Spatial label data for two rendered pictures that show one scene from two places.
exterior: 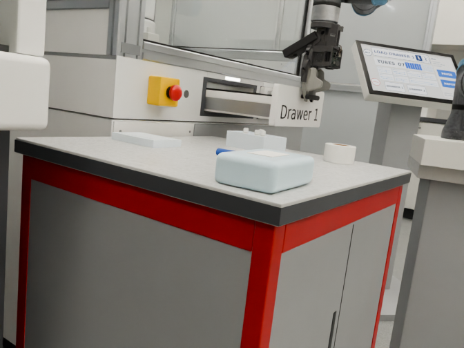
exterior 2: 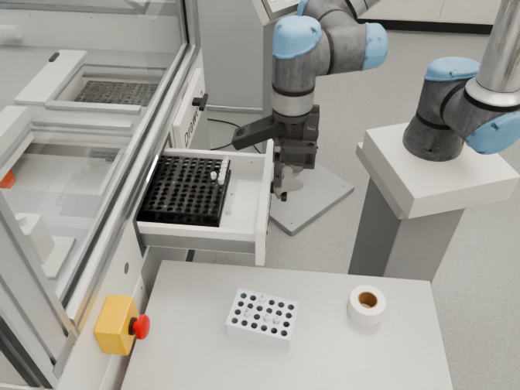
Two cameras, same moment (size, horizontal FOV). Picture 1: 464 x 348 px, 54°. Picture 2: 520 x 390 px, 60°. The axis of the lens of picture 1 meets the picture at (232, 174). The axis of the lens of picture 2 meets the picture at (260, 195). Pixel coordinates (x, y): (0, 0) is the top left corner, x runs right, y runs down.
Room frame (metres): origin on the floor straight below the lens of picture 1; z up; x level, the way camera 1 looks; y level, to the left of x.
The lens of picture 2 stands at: (0.73, 0.18, 1.55)
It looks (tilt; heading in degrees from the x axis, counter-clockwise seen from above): 43 degrees down; 331
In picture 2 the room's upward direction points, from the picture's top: straight up
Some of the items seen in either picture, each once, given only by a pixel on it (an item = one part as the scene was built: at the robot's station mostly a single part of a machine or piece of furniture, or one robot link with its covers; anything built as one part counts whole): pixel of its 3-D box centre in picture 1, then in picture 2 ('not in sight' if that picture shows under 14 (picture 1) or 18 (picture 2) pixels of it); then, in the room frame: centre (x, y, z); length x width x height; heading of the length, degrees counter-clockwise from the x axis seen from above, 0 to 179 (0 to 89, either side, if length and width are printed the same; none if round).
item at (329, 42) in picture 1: (323, 46); (294, 134); (1.31, -0.21, 1.04); 0.09 x 0.08 x 0.12; 56
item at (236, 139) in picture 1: (255, 141); (262, 318); (1.13, -0.05, 0.78); 0.12 x 0.08 x 0.04; 46
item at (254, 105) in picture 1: (238, 103); (171, 194); (1.46, 0.00, 0.86); 0.40 x 0.26 x 0.06; 56
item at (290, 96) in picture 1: (298, 107); (266, 197); (1.34, -0.17, 0.87); 0.29 x 0.02 x 0.11; 146
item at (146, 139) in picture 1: (146, 139); not in sight; (1.01, 0.19, 0.77); 0.13 x 0.09 x 0.02; 56
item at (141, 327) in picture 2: (174, 92); (139, 326); (1.17, 0.17, 0.88); 0.04 x 0.03 x 0.04; 146
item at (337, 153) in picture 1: (339, 153); (366, 305); (1.06, -0.24, 0.78); 0.07 x 0.07 x 0.04
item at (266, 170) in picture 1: (266, 168); not in sight; (0.67, -0.05, 0.78); 0.15 x 0.10 x 0.04; 151
